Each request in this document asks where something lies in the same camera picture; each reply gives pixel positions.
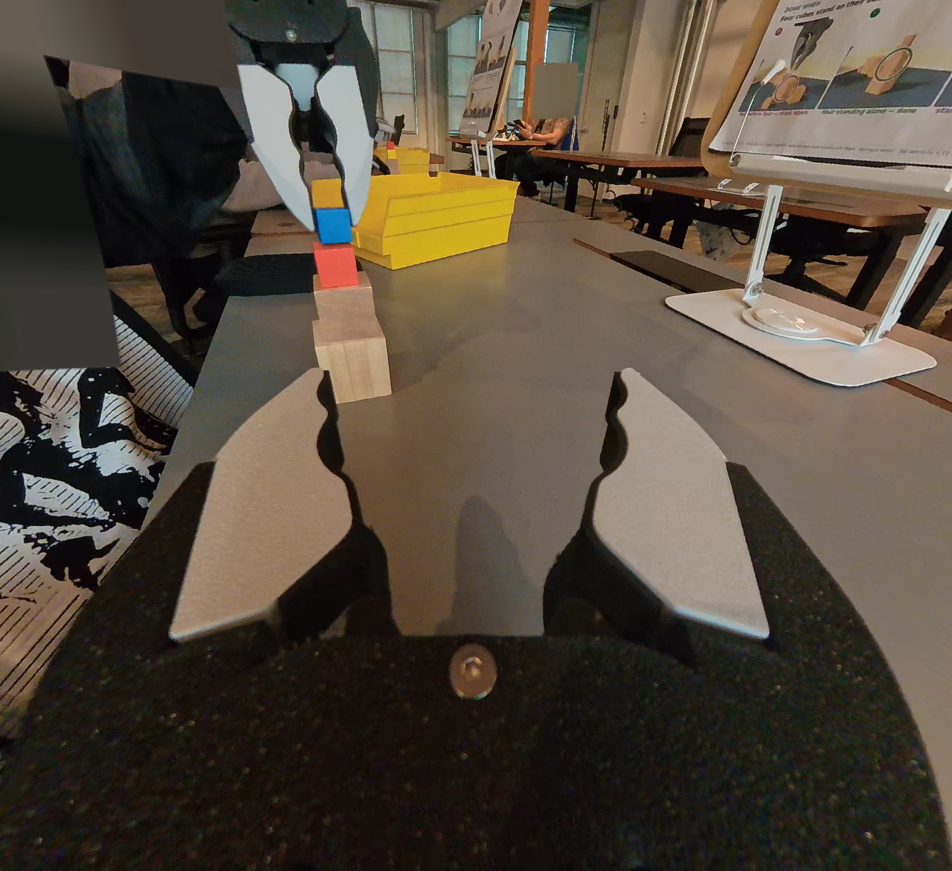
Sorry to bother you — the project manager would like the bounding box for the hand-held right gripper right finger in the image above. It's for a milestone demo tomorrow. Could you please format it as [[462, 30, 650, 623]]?
[[543, 369, 772, 643]]

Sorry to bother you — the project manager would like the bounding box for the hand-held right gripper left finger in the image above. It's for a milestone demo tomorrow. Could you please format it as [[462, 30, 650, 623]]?
[[169, 369, 394, 644]]

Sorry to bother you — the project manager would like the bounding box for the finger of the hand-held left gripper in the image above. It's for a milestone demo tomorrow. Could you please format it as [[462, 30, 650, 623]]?
[[313, 65, 374, 228], [238, 62, 319, 232]]

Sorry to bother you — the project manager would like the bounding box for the tiny blue cube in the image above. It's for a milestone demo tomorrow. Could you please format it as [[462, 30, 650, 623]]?
[[313, 206, 355, 247]]

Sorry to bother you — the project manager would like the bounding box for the small red cube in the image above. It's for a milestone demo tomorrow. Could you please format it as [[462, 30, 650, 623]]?
[[313, 244, 361, 290]]

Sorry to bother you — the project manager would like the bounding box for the medium wooden cube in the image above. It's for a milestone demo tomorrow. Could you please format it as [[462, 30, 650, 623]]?
[[313, 273, 377, 344]]

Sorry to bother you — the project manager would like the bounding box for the large wooden cube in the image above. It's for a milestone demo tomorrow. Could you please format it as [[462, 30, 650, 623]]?
[[311, 309, 394, 405]]

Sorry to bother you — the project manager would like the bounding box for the person's left forearm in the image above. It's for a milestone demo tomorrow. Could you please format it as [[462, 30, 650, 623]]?
[[45, 56, 254, 269]]

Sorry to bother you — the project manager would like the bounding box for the yellow plastic bin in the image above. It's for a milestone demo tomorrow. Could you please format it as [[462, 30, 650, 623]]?
[[310, 142, 522, 272]]

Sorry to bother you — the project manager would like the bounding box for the standing instruction board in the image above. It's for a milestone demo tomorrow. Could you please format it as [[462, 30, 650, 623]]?
[[456, 0, 539, 176]]

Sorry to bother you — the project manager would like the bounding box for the long wooden office table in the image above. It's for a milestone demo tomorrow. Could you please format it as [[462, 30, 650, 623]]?
[[633, 175, 952, 329]]

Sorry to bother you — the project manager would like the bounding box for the white instruction sheet stand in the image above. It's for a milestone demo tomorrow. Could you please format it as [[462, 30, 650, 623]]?
[[700, 0, 952, 210]]

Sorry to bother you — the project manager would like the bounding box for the printed instruction sheet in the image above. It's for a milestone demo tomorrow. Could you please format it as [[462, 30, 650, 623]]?
[[712, 0, 952, 170]]

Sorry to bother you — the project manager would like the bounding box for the black cable slot lid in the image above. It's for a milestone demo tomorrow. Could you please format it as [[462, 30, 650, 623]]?
[[610, 249, 748, 295]]

